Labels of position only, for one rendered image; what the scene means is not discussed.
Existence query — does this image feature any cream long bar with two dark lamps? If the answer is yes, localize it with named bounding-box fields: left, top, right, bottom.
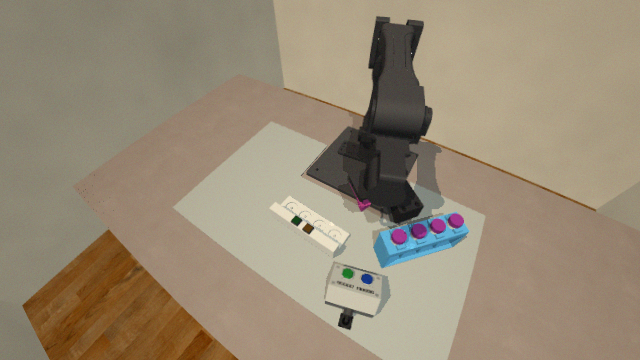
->
left=269, top=196, right=350, bottom=258

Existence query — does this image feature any blue rectangular tube holder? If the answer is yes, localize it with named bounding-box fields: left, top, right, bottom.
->
left=373, top=212, right=470, bottom=268

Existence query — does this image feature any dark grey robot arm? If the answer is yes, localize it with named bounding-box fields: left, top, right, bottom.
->
left=338, top=16, right=433, bottom=225

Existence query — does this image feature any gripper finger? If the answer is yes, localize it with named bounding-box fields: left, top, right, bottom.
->
left=349, top=182, right=371, bottom=211

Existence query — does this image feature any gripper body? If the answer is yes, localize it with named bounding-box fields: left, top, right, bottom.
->
left=348, top=159, right=369, bottom=202

